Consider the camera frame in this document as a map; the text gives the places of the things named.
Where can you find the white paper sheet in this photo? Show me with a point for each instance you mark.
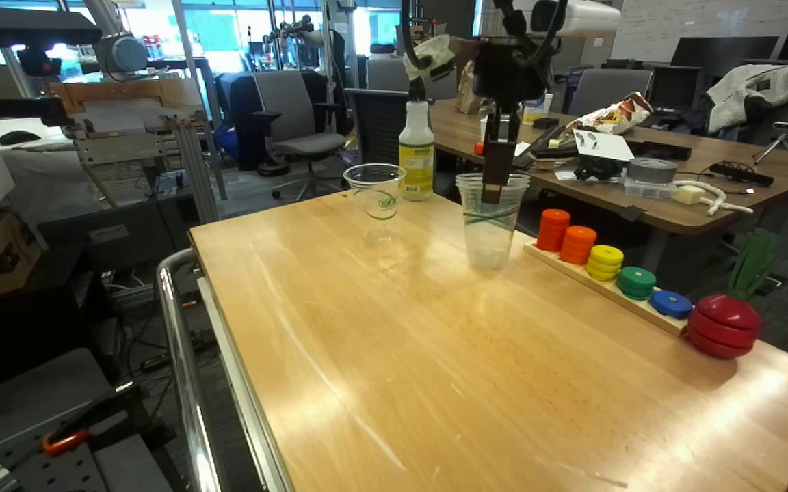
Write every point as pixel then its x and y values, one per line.
pixel 604 143

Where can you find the blue toy disc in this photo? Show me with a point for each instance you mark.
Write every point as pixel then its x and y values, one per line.
pixel 671 304

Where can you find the red-orange toy disc stack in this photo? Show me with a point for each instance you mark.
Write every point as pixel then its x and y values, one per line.
pixel 553 230

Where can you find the green toy disc stack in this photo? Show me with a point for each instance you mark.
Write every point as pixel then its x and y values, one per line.
pixel 635 284

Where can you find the chip bag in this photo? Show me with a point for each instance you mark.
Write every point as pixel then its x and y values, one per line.
pixel 620 111

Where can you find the white bottle with yellow label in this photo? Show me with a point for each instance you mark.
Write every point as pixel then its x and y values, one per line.
pixel 418 165

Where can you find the yellow toy disc stack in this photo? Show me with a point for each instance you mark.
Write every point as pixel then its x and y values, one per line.
pixel 605 263

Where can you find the dark office chair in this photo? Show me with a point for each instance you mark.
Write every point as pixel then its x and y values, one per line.
pixel 378 124

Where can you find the grey office chair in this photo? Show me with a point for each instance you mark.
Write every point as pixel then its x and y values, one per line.
pixel 299 118

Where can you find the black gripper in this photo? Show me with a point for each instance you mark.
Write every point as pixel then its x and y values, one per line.
pixel 511 73

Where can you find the clear plastic container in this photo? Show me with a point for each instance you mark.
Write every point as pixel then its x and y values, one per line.
pixel 654 191

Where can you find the clear plastic cup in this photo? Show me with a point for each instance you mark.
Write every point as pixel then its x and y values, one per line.
pixel 371 195
pixel 478 219
pixel 490 260
pixel 488 238

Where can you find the black remote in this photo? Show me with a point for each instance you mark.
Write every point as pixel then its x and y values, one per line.
pixel 741 174

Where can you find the orange toy disc stack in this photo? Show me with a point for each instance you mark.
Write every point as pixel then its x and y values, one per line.
pixel 578 248

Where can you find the red radish toy green leaves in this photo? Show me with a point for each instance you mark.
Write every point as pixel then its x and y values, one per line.
pixel 723 329

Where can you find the white jacket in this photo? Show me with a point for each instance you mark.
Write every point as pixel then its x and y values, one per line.
pixel 760 85

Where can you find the wooden office desk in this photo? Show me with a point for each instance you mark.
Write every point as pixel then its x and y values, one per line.
pixel 685 214

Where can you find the black flat phone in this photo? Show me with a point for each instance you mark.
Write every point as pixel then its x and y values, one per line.
pixel 657 152

